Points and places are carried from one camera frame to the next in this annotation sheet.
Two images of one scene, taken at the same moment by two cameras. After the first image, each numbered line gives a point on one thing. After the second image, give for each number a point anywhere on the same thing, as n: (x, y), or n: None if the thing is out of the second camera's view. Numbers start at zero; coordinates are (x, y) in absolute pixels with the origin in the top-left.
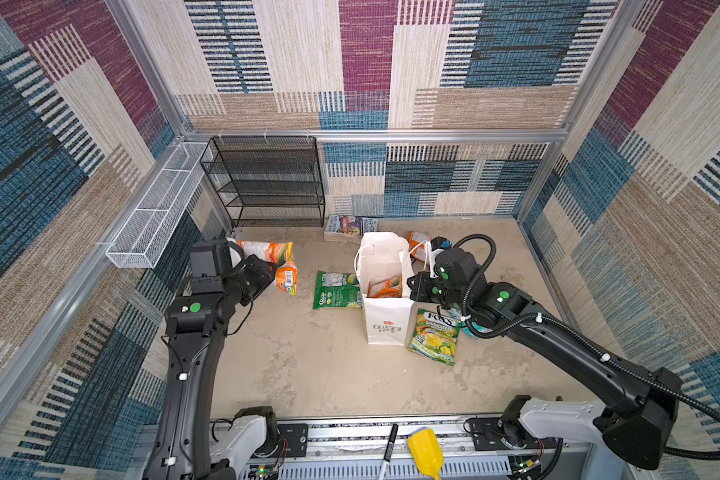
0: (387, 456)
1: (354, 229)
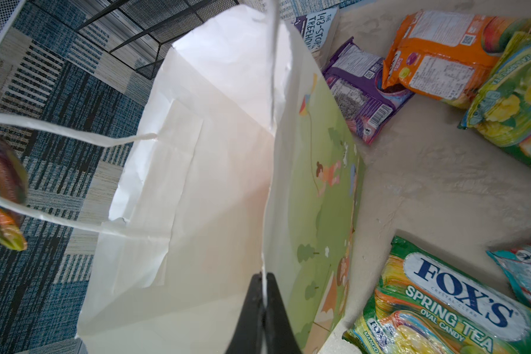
0: None
1: (316, 27)
